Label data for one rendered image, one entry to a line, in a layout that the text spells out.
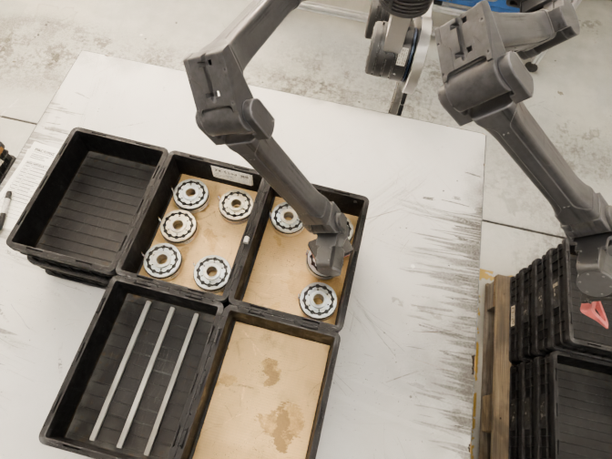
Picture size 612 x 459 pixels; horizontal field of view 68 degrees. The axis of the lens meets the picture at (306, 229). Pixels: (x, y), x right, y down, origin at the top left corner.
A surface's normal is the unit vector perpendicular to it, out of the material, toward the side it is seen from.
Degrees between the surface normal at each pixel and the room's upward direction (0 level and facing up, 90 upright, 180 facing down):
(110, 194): 0
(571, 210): 87
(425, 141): 0
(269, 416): 0
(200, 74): 57
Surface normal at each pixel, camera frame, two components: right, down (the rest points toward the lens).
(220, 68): -0.42, 0.40
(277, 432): 0.06, -0.43
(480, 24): -0.75, -0.05
